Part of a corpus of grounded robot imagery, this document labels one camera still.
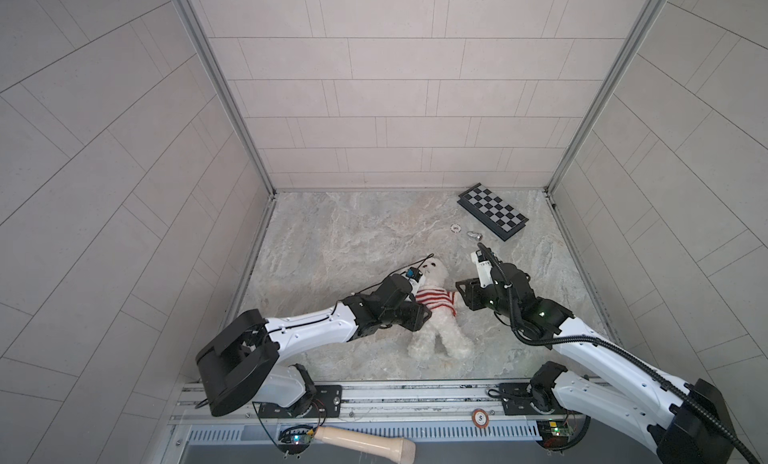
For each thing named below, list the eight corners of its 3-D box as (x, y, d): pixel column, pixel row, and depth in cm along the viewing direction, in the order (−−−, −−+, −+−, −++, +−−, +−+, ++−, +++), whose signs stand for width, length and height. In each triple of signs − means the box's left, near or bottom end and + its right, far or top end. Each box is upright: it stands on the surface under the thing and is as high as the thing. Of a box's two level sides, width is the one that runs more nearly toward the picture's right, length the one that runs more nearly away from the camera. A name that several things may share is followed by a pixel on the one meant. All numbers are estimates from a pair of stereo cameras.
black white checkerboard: (505, 242, 104) (508, 236, 101) (455, 201, 116) (457, 195, 113) (526, 225, 108) (529, 219, 106) (477, 188, 121) (479, 181, 118)
